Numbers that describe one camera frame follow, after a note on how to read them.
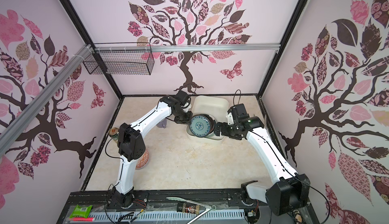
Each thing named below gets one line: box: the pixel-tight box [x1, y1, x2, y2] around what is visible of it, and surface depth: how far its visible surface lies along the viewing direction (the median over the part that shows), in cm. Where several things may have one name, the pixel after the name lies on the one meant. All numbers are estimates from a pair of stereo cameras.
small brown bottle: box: [176, 202, 201, 215], surface depth 70 cm
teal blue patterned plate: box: [188, 114, 212, 138], surface depth 93 cm
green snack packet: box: [68, 204, 93, 219], surface depth 71 cm
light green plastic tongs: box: [166, 196, 217, 224], surface depth 72 cm
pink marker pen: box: [68, 217, 96, 222], surface depth 70 cm
